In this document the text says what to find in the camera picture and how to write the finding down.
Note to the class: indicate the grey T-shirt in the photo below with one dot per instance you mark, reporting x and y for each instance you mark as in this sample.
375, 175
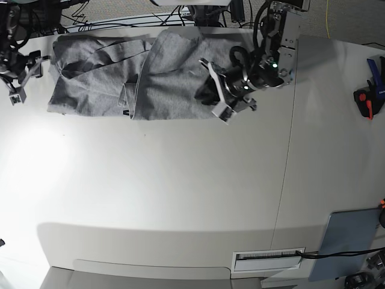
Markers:
160, 79

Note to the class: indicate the central robot base mount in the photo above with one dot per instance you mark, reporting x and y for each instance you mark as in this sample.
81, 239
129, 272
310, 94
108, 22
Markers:
205, 15

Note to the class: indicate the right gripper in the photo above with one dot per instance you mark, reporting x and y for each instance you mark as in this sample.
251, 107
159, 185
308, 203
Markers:
15, 65

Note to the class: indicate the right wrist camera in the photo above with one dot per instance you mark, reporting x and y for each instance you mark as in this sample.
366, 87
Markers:
17, 97

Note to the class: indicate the black device at bottom right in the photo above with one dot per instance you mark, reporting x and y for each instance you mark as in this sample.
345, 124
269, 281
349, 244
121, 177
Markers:
358, 280

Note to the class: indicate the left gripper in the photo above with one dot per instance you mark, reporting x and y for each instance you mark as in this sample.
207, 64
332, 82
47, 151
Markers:
250, 72

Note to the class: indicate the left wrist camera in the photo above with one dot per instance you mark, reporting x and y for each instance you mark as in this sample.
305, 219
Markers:
224, 112

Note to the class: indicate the blue-grey tablet board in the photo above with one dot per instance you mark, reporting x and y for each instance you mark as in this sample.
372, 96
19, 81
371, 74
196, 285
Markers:
346, 231

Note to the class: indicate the orange black tool right edge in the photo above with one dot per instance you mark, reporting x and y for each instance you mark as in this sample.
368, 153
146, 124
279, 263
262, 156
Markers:
381, 218

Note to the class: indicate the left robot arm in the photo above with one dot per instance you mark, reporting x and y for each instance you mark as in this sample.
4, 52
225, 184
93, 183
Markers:
276, 25

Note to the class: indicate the blue clamp with orange trigger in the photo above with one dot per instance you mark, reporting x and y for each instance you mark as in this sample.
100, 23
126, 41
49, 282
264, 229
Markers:
371, 100

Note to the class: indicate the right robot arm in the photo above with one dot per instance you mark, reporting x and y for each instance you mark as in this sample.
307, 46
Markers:
17, 26

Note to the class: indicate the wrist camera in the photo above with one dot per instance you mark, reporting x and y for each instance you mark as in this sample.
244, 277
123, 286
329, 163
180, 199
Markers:
224, 112
17, 97

